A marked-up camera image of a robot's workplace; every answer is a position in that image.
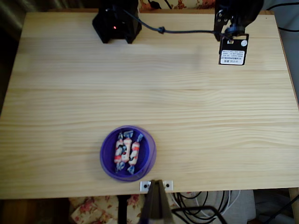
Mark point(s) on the grey cushion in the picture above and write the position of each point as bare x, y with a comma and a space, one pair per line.
245, 205

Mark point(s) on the black vertical post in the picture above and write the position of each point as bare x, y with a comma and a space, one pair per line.
122, 210

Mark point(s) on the floral patterned fabric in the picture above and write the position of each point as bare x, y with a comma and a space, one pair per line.
194, 3

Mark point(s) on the purple plastic bowl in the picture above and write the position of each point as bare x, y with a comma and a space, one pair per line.
144, 161

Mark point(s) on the wrapped candy, white red blue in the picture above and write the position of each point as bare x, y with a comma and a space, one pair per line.
118, 151
127, 149
134, 152

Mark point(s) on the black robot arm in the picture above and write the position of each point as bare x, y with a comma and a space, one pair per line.
116, 14

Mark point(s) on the floral patterned cloth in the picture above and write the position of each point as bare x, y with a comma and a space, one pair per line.
93, 210

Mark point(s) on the dark olive camera mount pole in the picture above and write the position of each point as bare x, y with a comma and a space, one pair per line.
156, 205

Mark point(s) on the silver metal bracket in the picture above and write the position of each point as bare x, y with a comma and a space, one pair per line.
168, 185

